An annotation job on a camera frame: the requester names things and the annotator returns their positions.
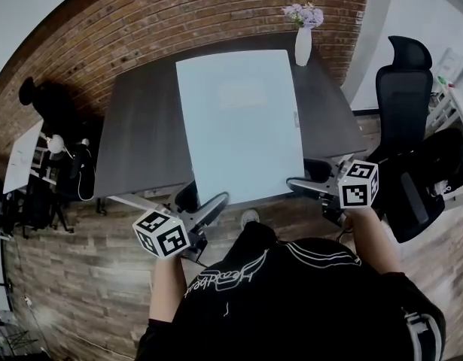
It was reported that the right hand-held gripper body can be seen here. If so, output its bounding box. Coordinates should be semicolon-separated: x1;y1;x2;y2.
321;159;379;227

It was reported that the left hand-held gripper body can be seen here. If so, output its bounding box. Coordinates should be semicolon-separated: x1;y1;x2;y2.
132;208;209;262

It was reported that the person's left forearm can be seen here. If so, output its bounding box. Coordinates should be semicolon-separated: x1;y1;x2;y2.
148;256;187;323

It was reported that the person's right forearm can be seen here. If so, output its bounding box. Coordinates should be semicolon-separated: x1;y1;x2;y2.
343;207;404;278

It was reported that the person's grey shoe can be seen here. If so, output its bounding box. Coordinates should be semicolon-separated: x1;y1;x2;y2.
240;208;259;227

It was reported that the person's black trouser leg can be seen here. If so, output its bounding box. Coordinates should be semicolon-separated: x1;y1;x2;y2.
234;222;279;255

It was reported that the black backpack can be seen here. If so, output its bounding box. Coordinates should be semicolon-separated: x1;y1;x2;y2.
419;128;463;202

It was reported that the black mesh office chair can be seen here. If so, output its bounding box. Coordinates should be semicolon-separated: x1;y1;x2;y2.
366;35;446;244

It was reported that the person's black shirt torso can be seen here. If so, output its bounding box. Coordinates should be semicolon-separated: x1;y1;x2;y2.
135;235;446;361

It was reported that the white round lamp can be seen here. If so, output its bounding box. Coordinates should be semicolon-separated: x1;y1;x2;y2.
47;134;65;153

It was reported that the white board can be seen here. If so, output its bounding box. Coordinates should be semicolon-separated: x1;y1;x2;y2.
3;120;44;195

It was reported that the white charging cable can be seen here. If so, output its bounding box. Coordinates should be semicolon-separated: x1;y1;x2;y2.
78;152;93;202

